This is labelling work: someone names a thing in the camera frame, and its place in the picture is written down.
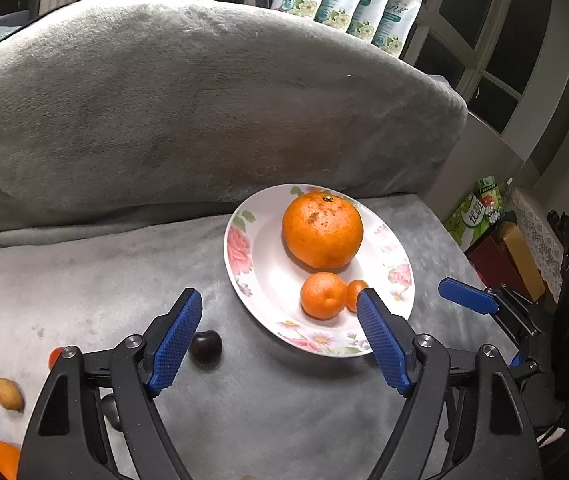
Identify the black cable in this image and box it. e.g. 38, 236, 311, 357
534, 422, 569, 448

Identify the white lace cloth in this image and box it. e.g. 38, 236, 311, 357
511, 187, 565, 301

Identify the grey fleece blanket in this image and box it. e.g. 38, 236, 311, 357
0, 0, 520, 480

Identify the small mandarin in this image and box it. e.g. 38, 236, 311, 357
300, 272, 348, 321

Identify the tiny orange kumquat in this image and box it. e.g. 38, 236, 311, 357
345, 280, 369, 312

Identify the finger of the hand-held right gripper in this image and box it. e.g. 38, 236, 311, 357
438, 277, 557, 338
508, 352, 545, 381

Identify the red box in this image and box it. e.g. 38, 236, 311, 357
465, 236, 532, 301

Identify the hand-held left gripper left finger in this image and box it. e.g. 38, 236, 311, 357
17, 287, 205, 480

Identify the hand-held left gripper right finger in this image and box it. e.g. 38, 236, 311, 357
355, 287, 545, 480

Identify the yellow loquat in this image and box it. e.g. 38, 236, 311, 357
0, 377, 26, 413

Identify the yellow box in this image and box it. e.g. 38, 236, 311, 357
497, 221, 546, 301

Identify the white glazed door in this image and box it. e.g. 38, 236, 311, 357
404, 0, 569, 176

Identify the green printed box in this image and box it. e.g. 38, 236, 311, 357
443, 176, 510, 248

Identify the large speckled tangerine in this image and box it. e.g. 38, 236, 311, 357
282, 191, 364, 270

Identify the smooth orange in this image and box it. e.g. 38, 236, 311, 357
0, 440, 21, 480

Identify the floral white plate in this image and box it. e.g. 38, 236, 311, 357
223, 183, 416, 358

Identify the dark chestnut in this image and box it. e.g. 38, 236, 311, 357
188, 330, 224, 372

